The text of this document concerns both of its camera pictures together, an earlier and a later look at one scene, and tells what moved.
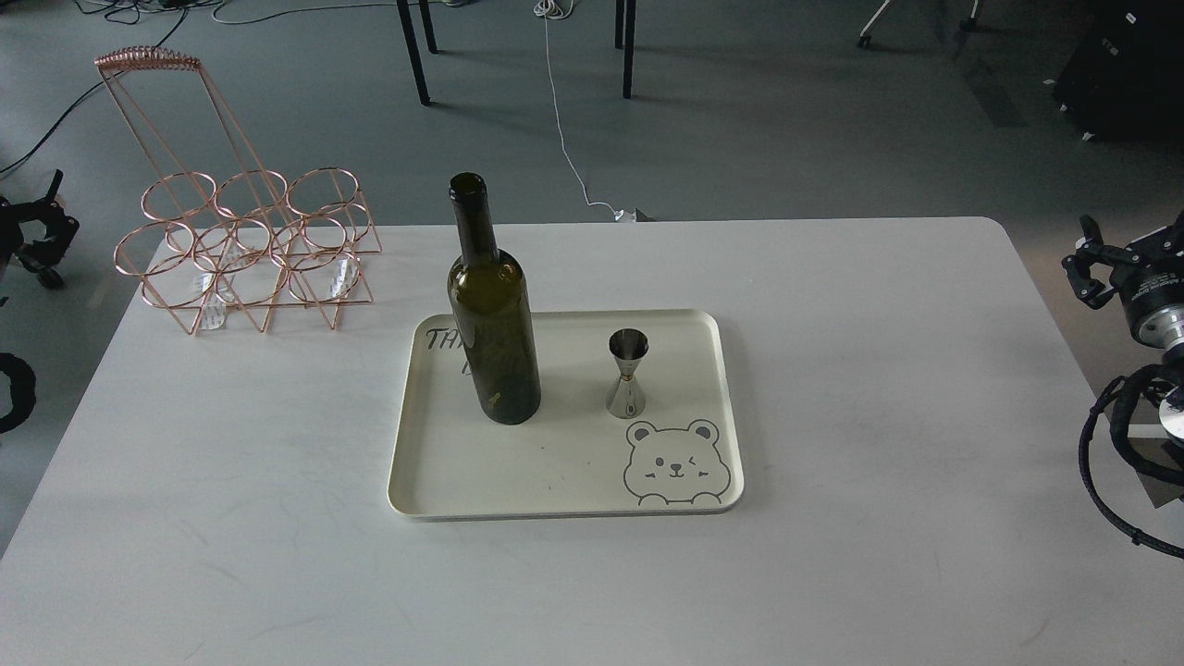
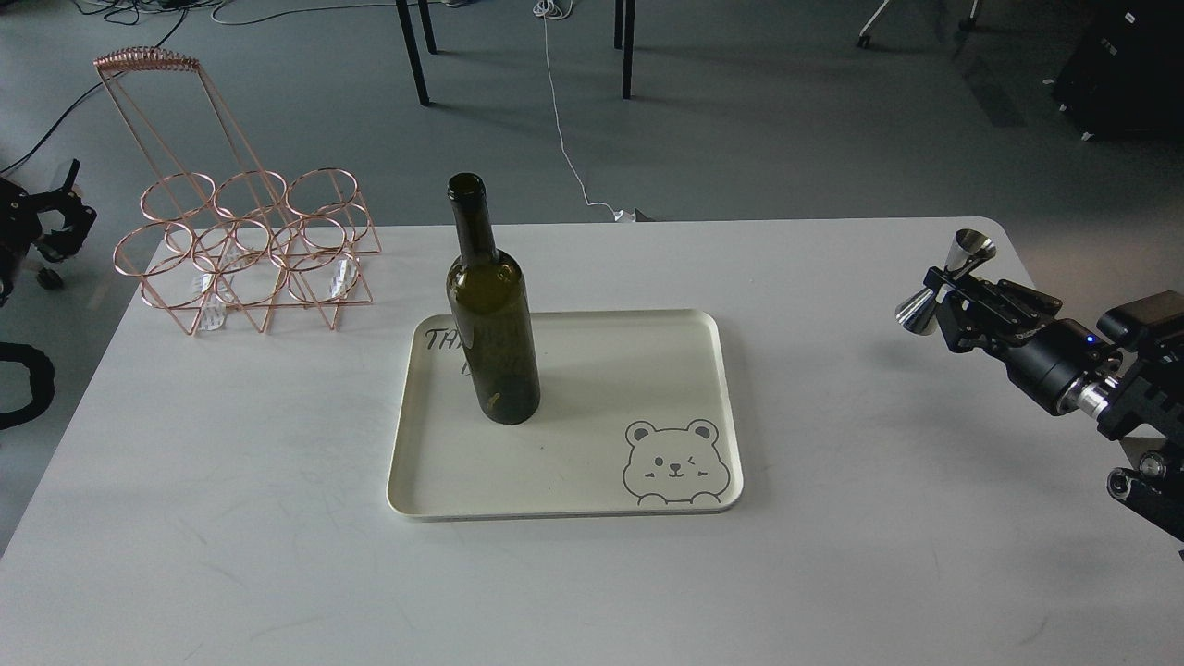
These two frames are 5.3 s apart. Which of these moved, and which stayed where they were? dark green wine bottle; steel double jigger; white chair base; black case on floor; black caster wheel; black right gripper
Moved: steel double jigger; black right gripper
Stayed: black caster wheel; white chair base; black case on floor; dark green wine bottle
